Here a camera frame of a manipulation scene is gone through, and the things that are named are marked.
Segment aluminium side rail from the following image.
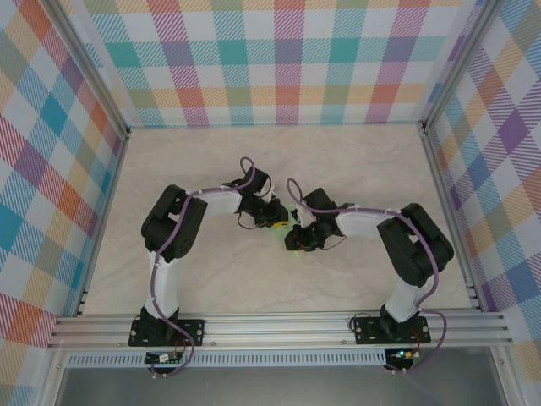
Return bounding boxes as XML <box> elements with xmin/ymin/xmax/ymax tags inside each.
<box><xmin>418</xmin><ymin>122</ymin><xmax>485</xmax><ymax>314</ymax></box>
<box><xmin>71</xmin><ymin>126</ymin><xmax>132</xmax><ymax>317</ymax></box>

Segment small circuit board green light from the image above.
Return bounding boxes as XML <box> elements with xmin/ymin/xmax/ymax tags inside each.
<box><xmin>386</xmin><ymin>347</ymin><xmax>419</xmax><ymax>361</ymax></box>

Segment thin black gripper wire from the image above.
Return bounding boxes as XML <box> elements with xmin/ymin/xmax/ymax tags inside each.
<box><xmin>320</xmin><ymin>232</ymin><xmax>346</xmax><ymax>251</ymax></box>
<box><xmin>236</xmin><ymin>211</ymin><xmax>261</xmax><ymax>232</ymax></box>

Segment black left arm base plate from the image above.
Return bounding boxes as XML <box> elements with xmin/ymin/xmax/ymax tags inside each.
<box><xmin>128</xmin><ymin>316</ymin><xmax>207</xmax><ymax>348</ymax></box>

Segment wide aluminium mounting rail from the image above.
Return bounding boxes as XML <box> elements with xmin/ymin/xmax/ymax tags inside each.
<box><xmin>46</xmin><ymin>311</ymin><xmax>515</xmax><ymax>350</ymax></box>

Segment thin black base wire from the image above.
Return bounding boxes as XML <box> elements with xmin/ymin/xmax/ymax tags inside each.
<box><xmin>349</xmin><ymin>310</ymin><xmax>373</xmax><ymax>335</ymax></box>

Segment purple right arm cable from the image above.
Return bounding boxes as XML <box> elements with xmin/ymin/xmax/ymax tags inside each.
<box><xmin>286</xmin><ymin>177</ymin><xmax>450</xmax><ymax>376</ymax></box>

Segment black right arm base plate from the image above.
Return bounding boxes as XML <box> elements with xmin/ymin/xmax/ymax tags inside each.
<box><xmin>352</xmin><ymin>315</ymin><xmax>432</xmax><ymax>346</ymax></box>

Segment aluminium frame post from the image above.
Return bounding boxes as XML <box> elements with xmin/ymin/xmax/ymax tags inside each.
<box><xmin>40</xmin><ymin>0</ymin><xmax>133</xmax><ymax>140</ymax></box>
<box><xmin>420</xmin><ymin>0</ymin><xmax>508</xmax><ymax>136</ymax></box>

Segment grey metal panel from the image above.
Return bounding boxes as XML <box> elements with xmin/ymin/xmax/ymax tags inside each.
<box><xmin>54</xmin><ymin>365</ymin><xmax>506</xmax><ymax>406</ymax></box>

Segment thin black right gripper wire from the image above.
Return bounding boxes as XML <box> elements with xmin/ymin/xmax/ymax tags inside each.
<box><xmin>320</xmin><ymin>232</ymin><xmax>346</xmax><ymax>251</ymax></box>

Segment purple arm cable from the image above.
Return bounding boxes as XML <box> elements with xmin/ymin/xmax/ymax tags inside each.
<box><xmin>286</xmin><ymin>177</ymin><xmax>450</xmax><ymax>376</ymax></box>
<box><xmin>150</xmin><ymin>156</ymin><xmax>265</xmax><ymax>379</ymax></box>

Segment thin black left gripper wire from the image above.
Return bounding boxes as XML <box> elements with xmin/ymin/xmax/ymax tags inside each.
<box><xmin>236</xmin><ymin>211</ymin><xmax>261</xmax><ymax>232</ymax></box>

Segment slotted grey cable duct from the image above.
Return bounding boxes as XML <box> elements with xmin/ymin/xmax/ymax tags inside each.
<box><xmin>66</xmin><ymin>348</ymin><xmax>388</xmax><ymax>368</ymax></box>

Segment small circuit board black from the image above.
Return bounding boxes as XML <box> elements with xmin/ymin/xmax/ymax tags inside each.
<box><xmin>145</xmin><ymin>349</ymin><xmax>183</xmax><ymax>365</ymax></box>

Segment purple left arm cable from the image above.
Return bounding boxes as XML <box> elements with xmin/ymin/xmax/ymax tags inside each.
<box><xmin>150</xmin><ymin>156</ymin><xmax>265</xmax><ymax>379</ymax></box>

